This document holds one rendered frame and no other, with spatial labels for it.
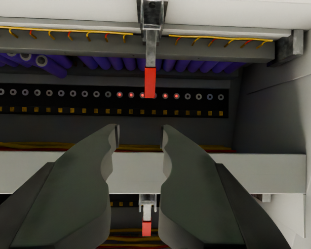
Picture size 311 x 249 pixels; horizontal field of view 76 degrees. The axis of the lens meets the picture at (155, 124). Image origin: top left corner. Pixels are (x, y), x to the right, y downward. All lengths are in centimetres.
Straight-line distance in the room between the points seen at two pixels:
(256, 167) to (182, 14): 18
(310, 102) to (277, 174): 9
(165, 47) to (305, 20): 15
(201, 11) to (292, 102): 16
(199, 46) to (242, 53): 5
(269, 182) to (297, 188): 3
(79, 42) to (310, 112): 28
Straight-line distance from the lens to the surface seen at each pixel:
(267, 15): 25
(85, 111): 37
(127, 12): 23
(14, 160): 26
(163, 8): 20
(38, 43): 28
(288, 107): 31
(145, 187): 23
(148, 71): 22
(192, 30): 24
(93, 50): 26
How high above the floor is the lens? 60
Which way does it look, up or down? 16 degrees up
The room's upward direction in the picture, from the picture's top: 178 degrees counter-clockwise
